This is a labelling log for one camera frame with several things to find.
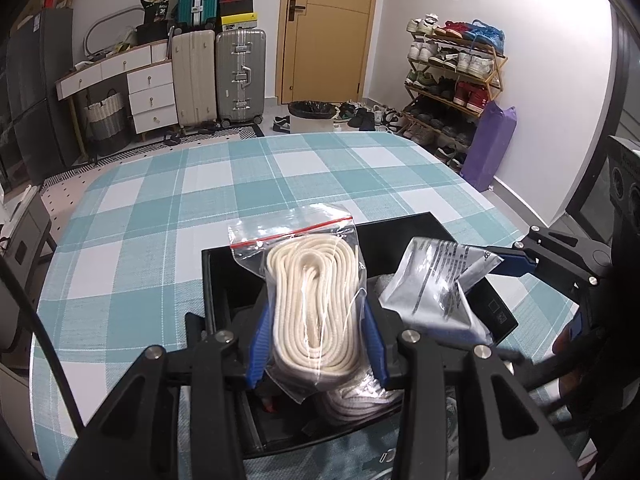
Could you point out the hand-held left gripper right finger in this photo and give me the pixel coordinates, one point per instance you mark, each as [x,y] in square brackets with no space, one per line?
[376,350]

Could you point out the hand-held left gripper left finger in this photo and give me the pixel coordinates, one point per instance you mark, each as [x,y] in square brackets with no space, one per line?
[260,350]

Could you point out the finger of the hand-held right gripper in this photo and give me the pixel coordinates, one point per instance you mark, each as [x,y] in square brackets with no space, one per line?
[515,266]
[555,242]

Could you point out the clear bag of white shoelaces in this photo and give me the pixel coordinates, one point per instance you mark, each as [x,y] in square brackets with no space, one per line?
[350,400]

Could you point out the black cardboard box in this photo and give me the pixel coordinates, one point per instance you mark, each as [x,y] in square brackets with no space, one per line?
[232,285]

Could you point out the zip bag of cream shoelaces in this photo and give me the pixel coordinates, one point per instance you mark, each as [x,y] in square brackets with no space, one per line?
[310,300]

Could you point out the silver foil packet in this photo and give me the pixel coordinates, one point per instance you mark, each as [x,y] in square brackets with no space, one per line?
[430,285]

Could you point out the person's right hand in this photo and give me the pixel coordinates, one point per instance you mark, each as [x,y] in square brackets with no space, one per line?
[565,342]

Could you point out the purple fabric bag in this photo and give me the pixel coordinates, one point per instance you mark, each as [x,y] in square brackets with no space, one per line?
[490,150]

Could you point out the wooden shoe rack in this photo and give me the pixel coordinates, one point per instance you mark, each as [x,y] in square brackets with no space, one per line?
[495,67]

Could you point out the cluster of loose shoes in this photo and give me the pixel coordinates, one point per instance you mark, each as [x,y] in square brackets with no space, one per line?
[370,116]

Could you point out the shoe rack with shoes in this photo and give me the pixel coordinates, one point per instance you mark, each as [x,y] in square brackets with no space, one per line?
[450,60]

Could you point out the trash bin with black liner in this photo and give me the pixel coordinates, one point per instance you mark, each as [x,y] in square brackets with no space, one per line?
[312,115]

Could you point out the grey side cabinet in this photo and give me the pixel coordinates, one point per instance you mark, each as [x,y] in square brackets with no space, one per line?
[25,230]

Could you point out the silver suitcase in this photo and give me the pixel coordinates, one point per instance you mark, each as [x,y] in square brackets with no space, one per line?
[240,80]

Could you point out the woven laundry basket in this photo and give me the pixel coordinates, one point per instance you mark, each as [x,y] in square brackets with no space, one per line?
[106,125]

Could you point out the beige suitcase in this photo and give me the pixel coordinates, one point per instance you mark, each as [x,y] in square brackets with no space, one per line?
[192,80]

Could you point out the white desk with drawers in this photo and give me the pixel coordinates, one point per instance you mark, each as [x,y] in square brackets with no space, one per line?
[150,90]

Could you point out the tan wooden door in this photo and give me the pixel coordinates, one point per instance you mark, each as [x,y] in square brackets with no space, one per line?
[325,50]

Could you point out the black and yellow shoebox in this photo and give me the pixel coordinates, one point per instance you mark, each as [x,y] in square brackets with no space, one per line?
[240,22]

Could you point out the grey refrigerator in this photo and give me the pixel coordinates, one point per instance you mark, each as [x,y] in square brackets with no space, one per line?
[40,100]

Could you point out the black paper bag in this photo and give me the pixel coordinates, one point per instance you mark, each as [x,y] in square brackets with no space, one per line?
[157,14]

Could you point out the grey curved tube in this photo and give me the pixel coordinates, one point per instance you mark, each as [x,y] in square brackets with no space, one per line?
[107,17]

